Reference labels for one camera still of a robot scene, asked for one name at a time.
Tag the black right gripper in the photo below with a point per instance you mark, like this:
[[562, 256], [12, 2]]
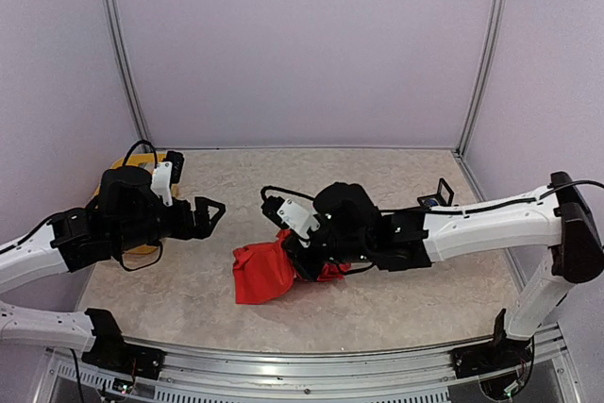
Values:
[[309, 271]]

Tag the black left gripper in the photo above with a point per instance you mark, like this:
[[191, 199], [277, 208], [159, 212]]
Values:
[[201, 228]]

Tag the red t-shirt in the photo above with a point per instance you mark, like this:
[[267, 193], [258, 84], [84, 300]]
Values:
[[263, 271]]

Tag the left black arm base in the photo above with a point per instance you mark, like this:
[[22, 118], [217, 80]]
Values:
[[110, 350]]

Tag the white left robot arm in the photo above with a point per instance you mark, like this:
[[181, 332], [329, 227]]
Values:
[[64, 242]]

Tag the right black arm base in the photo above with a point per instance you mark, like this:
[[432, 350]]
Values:
[[496, 354]]

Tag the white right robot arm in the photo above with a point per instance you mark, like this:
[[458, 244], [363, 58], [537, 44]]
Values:
[[345, 226]]

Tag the yellow plastic basket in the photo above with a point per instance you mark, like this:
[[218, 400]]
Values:
[[125, 203]]

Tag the rear black display box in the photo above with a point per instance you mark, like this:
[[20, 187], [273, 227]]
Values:
[[444, 196]]

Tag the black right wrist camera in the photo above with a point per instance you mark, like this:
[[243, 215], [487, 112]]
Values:
[[287, 214]]

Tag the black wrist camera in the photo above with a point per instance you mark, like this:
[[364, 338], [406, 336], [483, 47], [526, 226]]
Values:
[[166, 175], [287, 214]]

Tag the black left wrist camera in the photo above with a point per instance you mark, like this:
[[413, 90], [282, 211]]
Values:
[[166, 175]]

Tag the aluminium front rail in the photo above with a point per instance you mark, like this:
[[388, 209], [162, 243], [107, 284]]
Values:
[[195, 374]]

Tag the left aluminium frame post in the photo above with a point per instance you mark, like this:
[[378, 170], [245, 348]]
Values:
[[124, 69]]

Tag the aluminium frame post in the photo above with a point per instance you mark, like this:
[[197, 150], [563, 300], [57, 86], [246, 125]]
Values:
[[484, 69], [124, 69]]

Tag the right aluminium frame post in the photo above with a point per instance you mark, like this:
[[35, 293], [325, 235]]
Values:
[[484, 69]]

